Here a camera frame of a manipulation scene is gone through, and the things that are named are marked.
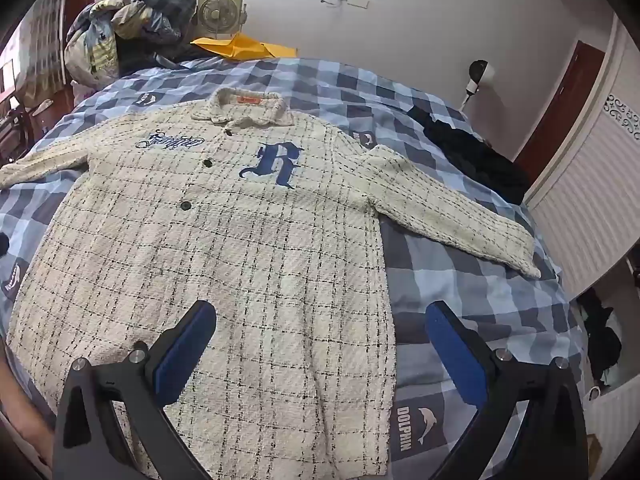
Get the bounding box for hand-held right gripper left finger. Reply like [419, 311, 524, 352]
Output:
[52, 300, 218, 480]

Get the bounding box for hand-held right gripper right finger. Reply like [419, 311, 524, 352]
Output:
[424, 301, 588, 480]

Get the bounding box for cream plaid jacket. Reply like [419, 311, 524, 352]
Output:
[0, 87, 543, 480]

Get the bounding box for person's left forearm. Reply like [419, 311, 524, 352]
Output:
[0, 355, 56, 466]

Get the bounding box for dark folded clothes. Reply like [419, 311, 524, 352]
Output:
[580, 290, 623, 391]

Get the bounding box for black clothes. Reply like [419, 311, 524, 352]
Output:
[417, 105, 531, 206]

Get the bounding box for pile of bedding and clothes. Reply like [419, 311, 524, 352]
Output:
[64, 0, 198, 83]

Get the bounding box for blue checkered blanket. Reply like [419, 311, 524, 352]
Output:
[0, 57, 588, 480]

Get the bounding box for white wardrobe shelf unit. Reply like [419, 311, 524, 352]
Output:
[570, 255, 640, 461]

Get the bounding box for white louvered wardrobe door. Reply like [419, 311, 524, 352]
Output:
[522, 15, 640, 301]

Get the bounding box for black bag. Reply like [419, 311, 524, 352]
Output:
[120, 35, 201, 68]

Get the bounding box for beige box fan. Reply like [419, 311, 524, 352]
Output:
[196, 0, 247, 41]

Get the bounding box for white and black security camera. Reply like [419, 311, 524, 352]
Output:
[460, 59, 496, 108]

